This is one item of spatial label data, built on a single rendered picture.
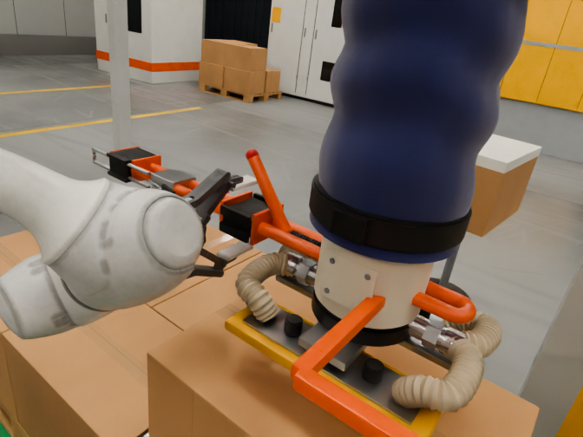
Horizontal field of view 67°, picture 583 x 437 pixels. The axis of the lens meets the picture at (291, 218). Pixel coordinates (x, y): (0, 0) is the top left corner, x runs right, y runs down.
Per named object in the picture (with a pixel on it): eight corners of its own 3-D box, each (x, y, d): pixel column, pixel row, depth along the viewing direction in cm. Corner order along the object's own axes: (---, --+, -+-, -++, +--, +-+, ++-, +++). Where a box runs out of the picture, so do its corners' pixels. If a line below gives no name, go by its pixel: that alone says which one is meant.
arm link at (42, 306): (121, 305, 65) (167, 289, 57) (8, 360, 54) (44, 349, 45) (91, 238, 65) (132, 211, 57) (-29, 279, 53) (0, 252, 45)
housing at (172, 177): (197, 196, 94) (198, 176, 92) (172, 204, 89) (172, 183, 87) (175, 185, 97) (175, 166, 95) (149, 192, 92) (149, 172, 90)
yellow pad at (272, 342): (446, 407, 62) (456, 381, 60) (420, 456, 55) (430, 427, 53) (262, 303, 79) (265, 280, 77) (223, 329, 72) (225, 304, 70)
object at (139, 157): (161, 176, 101) (161, 155, 99) (134, 183, 95) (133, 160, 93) (138, 166, 105) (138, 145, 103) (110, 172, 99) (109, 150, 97)
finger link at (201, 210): (180, 231, 72) (176, 227, 71) (219, 178, 75) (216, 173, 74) (197, 240, 70) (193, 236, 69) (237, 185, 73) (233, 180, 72)
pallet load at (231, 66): (281, 98, 850) (286, 48, 812) (248, 103, 770) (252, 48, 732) (232, 87, 904) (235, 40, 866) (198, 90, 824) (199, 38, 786)
